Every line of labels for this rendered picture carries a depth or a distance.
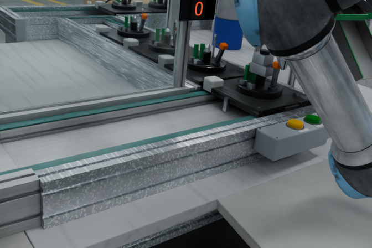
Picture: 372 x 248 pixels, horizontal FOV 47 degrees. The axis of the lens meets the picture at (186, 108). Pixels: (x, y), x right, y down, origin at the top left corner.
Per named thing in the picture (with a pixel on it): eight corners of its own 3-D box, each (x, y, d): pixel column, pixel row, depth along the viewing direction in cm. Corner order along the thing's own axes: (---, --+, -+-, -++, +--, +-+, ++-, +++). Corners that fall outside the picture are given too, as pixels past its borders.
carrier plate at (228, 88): (314, 104, 129) (315, 98, 128) (258, 118, 115) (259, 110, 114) (257, 80, 146) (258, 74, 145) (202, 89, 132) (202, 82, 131)
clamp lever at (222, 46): (220, 64, 143) (228, 45, 139) (215, 65, 142) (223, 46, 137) (214, 57, 145) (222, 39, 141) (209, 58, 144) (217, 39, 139)
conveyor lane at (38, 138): (308, 131, 132) (314, 101, 129) (32, 211, 83) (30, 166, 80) (243, 100, 153) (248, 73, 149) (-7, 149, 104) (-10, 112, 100)
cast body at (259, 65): (274, 75, 127) (278, 52, 124) (264, 77, 124) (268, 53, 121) (253, 67, 133) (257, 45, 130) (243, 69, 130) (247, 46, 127)
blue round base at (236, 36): (247, 48, 225) (251, 20, 220) (225, 51, 216) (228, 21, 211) (227, 41, 237) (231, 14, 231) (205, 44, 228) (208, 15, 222)
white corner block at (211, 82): (222, 92, 131) (224, 79, 130) (211, 94, 129) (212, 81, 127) (212, 87, 135) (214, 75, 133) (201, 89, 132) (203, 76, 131)
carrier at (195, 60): (253, 78, 147) (259, 43, 142) (199, 87, 133) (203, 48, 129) (209, 60, 165) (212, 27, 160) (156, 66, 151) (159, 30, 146)
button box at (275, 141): (326, 144, 115) (331, 123, 113) (273, 162, 103) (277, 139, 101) (305, 134, 120) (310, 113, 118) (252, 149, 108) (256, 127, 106)
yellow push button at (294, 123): (305, 130, 110) (306, 123, 109) (295, 133, 107) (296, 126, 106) (293, 124, 112) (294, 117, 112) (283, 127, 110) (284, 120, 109)
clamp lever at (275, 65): (278, 87, 125) (283, 62, 122) (273, 88, 123) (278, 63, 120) (268, 83, 127) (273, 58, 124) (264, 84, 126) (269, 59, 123)
